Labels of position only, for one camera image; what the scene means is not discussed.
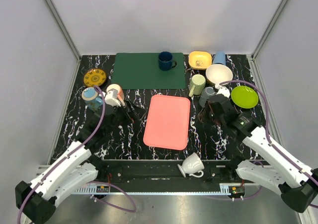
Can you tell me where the grey faceted mug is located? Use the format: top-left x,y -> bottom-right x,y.
199,86 -> 216,108

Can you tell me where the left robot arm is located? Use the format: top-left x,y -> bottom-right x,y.
15,87 -> 146,224

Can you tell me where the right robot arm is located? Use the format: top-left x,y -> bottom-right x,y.
202,94 -> 318,213

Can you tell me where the pink mug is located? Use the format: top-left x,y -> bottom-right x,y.
106,84 -> 124,100

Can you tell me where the small white mug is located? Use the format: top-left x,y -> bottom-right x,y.
216,86 -> 231,98

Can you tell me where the blue patterned mug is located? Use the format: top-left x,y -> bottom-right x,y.
81,87 -> 103,112

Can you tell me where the light green mug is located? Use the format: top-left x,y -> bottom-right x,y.
189,74 -> 206,97

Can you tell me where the dark blue mug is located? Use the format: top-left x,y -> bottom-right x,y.
158,51 -> 177,71

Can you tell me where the lime green plate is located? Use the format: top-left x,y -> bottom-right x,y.
231,86 -> 259,109

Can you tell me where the pink plastic tray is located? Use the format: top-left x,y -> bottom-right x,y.
143,94 -> 190,150

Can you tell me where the dark green mat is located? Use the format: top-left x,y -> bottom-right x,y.
111,53 -> 186,90

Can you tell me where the large cream bowl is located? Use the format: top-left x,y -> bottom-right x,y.
205,64 -> 233,85

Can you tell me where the yellow patterned saucer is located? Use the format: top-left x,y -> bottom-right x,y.
83,68 -> 107,87

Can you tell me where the white footed teacup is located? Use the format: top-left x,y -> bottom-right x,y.
177,153 -> 204,178

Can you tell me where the yellow square bowl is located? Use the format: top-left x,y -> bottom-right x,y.
188,51 -> 212,70

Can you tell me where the light blue cup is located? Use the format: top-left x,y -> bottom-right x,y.
213,51 -> 226,65

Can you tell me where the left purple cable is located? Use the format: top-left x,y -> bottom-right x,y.
16,85 -> 137,224

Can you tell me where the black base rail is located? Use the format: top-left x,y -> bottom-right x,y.
86,158 -> 242,184

